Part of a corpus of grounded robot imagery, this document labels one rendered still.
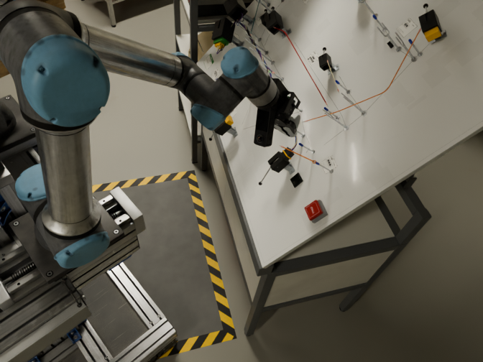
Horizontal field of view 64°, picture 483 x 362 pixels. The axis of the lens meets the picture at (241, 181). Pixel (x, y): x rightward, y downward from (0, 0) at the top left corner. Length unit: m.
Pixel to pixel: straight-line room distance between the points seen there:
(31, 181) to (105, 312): 1.19
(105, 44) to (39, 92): 0.25
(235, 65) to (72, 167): 0.40
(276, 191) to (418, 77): 0.59
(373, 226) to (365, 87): 0.61
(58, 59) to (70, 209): 0.33
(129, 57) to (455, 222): 2.56
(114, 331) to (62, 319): 0.89
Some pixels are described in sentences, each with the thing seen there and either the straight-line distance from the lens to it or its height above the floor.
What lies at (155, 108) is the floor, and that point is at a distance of 3.17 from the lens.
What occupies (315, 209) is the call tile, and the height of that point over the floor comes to 1.11.
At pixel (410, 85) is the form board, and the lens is 1.31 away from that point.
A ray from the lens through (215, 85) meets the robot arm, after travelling 0.91.
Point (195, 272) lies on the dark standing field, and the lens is 2.33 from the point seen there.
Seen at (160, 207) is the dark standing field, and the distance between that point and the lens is 2.56.
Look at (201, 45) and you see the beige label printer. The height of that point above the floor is 0.83.
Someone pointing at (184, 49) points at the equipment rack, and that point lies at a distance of 2.61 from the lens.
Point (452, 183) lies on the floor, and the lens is 3.25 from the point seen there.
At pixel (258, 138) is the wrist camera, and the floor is 1.39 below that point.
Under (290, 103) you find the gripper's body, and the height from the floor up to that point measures 1.46.
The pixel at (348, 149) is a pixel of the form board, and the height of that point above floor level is 1.23.
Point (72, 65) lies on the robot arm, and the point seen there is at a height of 1.78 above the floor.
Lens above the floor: 2.13
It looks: 52 degrees down
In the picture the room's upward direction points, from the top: 9 degrees clockwise
